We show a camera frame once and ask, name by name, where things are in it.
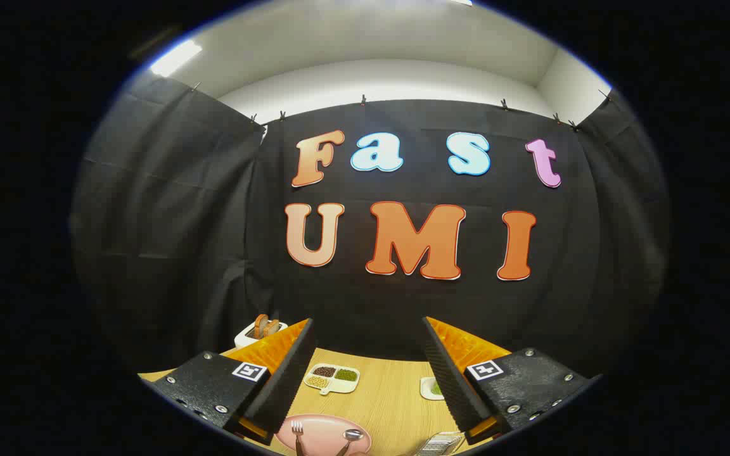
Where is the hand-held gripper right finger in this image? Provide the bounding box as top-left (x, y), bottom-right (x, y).
top-left (422, 316), bottom-right (601, 445)

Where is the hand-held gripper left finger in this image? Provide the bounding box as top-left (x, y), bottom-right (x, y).
top-left (150, 319), bottom-right (316, 446)

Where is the metal spoon with wooden handle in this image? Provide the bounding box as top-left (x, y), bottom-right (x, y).
top-left (338, 429), bottom-right (364, 456)

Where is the white divided snack dish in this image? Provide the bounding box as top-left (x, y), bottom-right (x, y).
top-left (304, 364), bottom-right (361, 396)

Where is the white toaster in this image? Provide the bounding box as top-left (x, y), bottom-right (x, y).
top-left (234, 314), bottom-right (288, 349)

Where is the pink plate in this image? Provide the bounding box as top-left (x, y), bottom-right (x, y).
top-left (276, 414), bottom-right (372, 456)

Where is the row of cloth clips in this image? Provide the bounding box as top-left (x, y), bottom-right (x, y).
top-left (191, 81), bottom-right (613, 130)

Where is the ceiling light panel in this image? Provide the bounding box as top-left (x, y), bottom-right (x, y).
top-left (150, 39), bottom-right (203, 78)

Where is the metal wire cutlery rack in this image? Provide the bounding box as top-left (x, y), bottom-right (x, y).
top-left (414, 432), bottom-right (465, 456)

